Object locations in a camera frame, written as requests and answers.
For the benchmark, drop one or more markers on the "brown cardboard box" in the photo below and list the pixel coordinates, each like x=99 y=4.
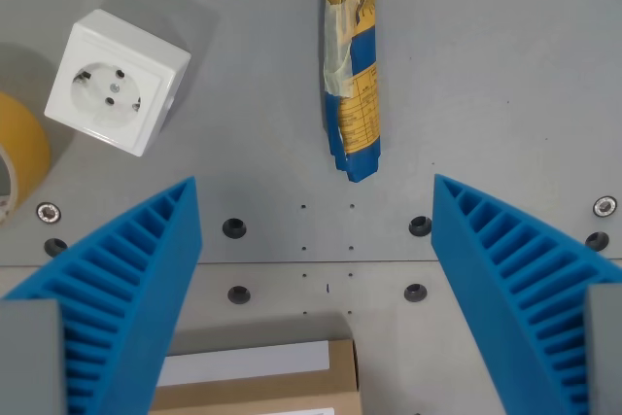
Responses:
x=272 y=378

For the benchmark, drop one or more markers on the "silver hex screw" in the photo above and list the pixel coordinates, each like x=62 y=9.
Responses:
x=49 y=213
x=605 y=206

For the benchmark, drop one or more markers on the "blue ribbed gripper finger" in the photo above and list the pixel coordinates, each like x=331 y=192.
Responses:
x=141 y=288
x=500 y=279

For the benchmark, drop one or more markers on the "blue and yellow bag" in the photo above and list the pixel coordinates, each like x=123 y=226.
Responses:
x=354 y=70

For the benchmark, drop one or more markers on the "white power socket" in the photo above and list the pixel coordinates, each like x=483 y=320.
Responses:
x=116 y=82

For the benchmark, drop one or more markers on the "yellow tape roll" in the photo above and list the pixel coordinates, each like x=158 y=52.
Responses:
x=19 y=152

